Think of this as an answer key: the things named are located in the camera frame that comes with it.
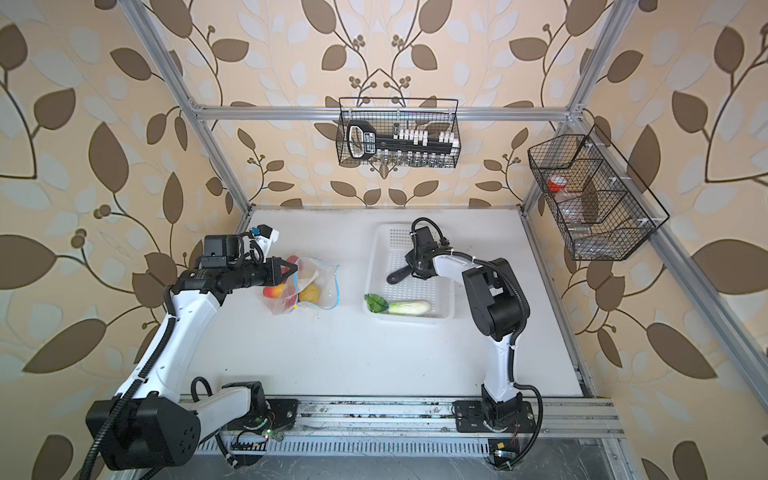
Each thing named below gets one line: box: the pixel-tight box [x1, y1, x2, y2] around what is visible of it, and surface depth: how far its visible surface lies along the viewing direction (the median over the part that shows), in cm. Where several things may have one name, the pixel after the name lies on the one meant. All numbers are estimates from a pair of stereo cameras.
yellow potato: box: [299, 283, 320, 303], surface depth 91 cm
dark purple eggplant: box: [386, 265, 413, 284], surface depth 99 cm
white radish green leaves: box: [364, 293, 431, 316], surface depth 90 cm
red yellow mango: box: [263, 282, 285, 298], surface depth 96 cm
